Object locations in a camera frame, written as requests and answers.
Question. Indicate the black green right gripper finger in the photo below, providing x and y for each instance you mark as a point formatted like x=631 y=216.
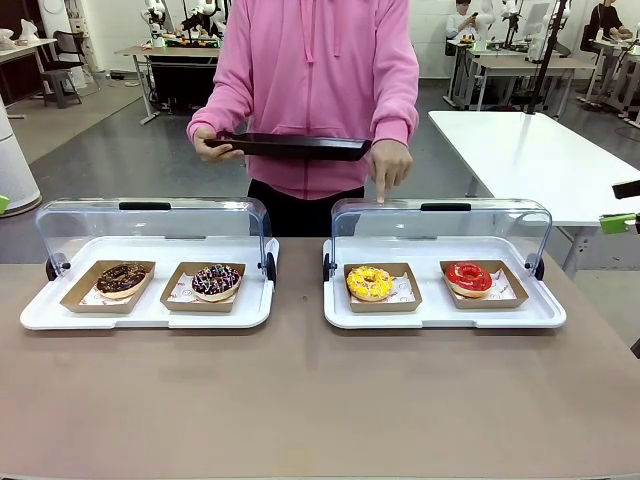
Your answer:
x=627 y=190
x=617 y=223

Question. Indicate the chocolate donut with nut bits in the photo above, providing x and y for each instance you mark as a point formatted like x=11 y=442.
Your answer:
x=131 y=282

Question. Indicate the yellow frosted donut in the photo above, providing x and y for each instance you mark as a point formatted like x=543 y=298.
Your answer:
x=380 y=307

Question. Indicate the yellow glazed donut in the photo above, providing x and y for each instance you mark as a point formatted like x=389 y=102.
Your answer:
x=357 y=285

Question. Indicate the dark brown serving tray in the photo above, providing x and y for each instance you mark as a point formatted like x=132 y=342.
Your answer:
x=300 y=148

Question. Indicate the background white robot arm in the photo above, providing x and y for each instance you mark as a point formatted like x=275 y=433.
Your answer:
x=495 y=17
x=207 y=15
x=155 y=20

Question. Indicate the person's left forearm pink sleeve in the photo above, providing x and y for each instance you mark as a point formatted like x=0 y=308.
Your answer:
x=395 y=115

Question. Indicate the person's right forearm pink sleeve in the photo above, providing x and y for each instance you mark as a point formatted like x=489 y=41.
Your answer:
x=220 y=107

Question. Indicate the red glazed donut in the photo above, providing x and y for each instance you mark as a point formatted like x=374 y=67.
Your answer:
x=500 y=303
x=457 y=282

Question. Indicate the seated person in black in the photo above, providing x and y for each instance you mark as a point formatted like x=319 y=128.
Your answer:
x=605 y=22

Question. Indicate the chocolate donut with coloured sprinkles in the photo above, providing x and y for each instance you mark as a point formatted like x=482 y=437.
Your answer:
x=202 y=287

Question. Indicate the chocolate sprinkle donut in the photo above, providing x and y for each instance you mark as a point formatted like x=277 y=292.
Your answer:
x=200 y=306

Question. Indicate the seated person in white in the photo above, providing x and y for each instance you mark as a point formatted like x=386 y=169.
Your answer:
x=460 y=22

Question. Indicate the person in pink hoodie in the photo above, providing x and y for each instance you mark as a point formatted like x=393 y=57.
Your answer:
x=310 y=75

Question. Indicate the person's right hand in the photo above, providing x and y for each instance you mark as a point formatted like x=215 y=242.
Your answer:
x=212 y=150

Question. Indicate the person's left hand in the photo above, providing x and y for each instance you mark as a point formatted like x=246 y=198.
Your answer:
x=392 y=162

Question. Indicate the white cylindrical appliance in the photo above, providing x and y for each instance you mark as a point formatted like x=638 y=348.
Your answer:
x=15 y=165

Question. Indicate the white rectangular table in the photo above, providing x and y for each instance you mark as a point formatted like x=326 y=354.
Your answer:
x=525 y=160

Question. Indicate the white printed paper liner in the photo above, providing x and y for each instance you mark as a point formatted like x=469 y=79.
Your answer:
x=181 y=291
x=504 y=286
x=404 y=290
x=97 y=297

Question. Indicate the grey office chair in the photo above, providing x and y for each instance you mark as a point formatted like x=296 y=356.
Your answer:
x=62 y=75

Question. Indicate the clear display case lid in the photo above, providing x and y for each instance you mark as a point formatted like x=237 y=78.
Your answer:
x=450 y=225
x=150 y=220

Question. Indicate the background grey desk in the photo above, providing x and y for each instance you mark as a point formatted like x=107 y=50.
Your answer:
x=530 y=65

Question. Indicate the background desk with white top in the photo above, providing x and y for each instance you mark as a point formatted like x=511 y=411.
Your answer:
x=25 y=46

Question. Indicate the white display case base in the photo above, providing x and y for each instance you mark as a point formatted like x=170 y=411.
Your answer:
x=150 y=321
x=430 y=321

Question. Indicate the background workbench with robots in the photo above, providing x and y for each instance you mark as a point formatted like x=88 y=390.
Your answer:
x=170 y=51

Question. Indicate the black camera stand pole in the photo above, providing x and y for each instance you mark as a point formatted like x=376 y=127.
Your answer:
x=545 y=60

